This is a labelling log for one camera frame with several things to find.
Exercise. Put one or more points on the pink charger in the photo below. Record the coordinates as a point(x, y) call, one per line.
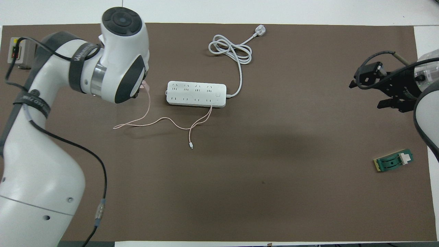
point(145, 85)

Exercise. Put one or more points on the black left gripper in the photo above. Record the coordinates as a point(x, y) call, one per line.
point(138, 94)

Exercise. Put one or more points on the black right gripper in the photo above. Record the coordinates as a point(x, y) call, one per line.
point(404, 87)

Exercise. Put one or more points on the white power strip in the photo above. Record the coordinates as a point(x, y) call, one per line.
point(195, 94)

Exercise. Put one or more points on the green knife switch block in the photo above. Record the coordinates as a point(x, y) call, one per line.
point(391, 162)

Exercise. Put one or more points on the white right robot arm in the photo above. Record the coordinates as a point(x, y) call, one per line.
point(428, 113)

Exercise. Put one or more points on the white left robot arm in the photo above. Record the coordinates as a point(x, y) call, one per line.
point(41, 154)

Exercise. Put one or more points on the brown table mat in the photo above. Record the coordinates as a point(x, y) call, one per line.
point(240, 171)

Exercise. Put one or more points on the grey switch box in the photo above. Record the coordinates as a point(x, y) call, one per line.
point(27, 56)

